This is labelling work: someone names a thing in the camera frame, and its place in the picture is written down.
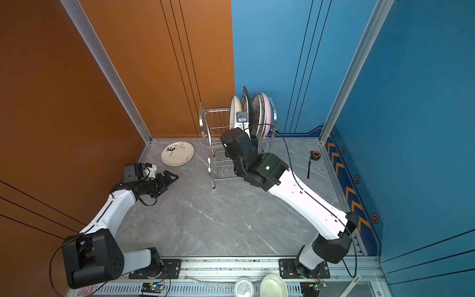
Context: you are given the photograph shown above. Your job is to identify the pink plate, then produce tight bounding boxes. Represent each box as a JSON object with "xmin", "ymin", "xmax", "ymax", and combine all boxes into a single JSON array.
[{"xmin": 261, "ymin": 93, "xmax": 273, "ymax": 137}]

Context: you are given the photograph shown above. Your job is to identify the steel two-tier dish rack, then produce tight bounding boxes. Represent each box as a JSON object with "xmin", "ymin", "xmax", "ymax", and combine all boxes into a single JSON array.
[{"xmin": 200, "ymin": 100, "xmax": 288, "ymax": 191}]

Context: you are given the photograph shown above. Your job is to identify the plain cream plate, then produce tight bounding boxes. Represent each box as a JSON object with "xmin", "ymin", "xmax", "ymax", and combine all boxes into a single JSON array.
[{"xmin": 233, "ymin": 96, "xmax": 242, "ymax": 113}]

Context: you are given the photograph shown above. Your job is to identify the green circuit board left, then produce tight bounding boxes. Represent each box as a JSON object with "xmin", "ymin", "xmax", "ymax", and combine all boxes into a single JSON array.
[{"xmin": 141, "ymin": 282, "xmax": 166, "ymax": 297}]

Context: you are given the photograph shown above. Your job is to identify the green circuit board right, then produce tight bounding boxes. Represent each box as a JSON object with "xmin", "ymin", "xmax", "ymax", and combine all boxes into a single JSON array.
[{"xmin": 308, "ymin": 282, "xmax": 328, "ymax": 295}]

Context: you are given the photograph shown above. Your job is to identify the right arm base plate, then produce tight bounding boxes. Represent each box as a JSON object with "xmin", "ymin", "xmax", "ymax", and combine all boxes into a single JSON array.
[{"xmin": 278, "ymin": 259, "xmax": 330, "ymax": 279}]

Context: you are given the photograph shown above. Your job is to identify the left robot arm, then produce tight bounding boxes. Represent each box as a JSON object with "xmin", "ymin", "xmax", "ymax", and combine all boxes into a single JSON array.
[{"xmin": 61, "ymin": 163, "xmax": 179, "ymax": 289}]

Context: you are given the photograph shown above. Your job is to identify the white plate red chinese characters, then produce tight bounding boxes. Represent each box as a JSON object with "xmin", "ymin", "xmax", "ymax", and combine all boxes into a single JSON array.
[{"xmin": 251, "ymin": 94, "xmax": 262, "ymax": 138}]

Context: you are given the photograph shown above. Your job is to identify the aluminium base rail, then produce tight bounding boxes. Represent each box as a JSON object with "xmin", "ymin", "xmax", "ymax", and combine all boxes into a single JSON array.
[{"xmin": 68, "ymin": 256, "xmax": 392, "ymax": 297}]

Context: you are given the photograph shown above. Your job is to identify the black orange tape roll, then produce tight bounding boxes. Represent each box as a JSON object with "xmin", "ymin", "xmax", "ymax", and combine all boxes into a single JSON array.
[{"xmin": 307, "ymin": 151, "xmax": 321, "ymax": 179}]

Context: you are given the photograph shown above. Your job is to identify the cream plate with panda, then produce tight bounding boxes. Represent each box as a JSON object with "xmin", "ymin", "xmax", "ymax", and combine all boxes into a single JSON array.
[{"xmin": 161, "ymin": 141, "xmax": 195, "ymax": 167}]

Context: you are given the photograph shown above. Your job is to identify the white round lid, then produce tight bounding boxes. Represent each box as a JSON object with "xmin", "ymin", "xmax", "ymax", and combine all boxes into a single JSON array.
[{"xmin": 233, "ymin": 278, "xmax": 255, "ymax": 297}]

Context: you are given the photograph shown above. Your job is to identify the white plate dark green rim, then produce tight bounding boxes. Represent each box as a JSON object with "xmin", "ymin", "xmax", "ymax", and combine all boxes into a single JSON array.
[{"xmin": 241, "ymin": 95, "xmax": 249, "ymax": 113}]

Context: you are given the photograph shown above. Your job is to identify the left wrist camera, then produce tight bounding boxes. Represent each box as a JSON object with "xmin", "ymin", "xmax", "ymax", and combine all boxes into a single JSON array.
[{"xmin": 144, "ymin": 163, "xmax": 157, "ymax": 179}]

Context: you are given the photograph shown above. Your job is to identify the green circuit board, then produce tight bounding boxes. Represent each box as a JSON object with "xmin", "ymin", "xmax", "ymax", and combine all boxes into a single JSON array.
[
  {"xmin": 141, "ymin": 282, "xmax": 166, "ymax": 297},
  {"xmin": 308, "ymin": 282, "xmax": 328, "ymax": 295}
]

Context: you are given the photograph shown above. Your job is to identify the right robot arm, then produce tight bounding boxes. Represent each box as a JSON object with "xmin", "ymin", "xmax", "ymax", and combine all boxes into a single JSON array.
[{"xmin": 220, "ymin": 128, "xmax": 358, "ymax": 278}]

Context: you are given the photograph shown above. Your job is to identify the white stick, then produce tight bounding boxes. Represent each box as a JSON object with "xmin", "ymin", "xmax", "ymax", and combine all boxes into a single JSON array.
[{"xmin": 340, "ymin": 275, "xmax": 361, "ymax": 297}]

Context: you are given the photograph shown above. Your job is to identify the white plate orange sunburst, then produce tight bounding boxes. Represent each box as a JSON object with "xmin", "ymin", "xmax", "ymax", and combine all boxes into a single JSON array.
[{"xmin": 229, "ymin": 95, "xmax": 236, "ymax": 129}]

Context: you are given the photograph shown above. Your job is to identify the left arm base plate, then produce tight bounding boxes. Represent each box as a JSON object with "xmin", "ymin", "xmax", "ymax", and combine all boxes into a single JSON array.
[{"xmin": 128, "ymin": 259, "xmax": 182, "ymax": 280}]

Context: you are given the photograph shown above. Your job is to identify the white bowl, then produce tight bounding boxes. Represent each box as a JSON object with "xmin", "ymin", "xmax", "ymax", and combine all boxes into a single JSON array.
[{"xmin": 260, "ymin": 274, "xmax": 288, "ymax": 297}]

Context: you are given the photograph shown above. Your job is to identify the dark square floral plate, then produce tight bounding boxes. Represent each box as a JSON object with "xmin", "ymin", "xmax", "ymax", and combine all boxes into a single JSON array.
[{"xmin": 243, "ymin": 86, "xmax": 255, "ymax": 135}]

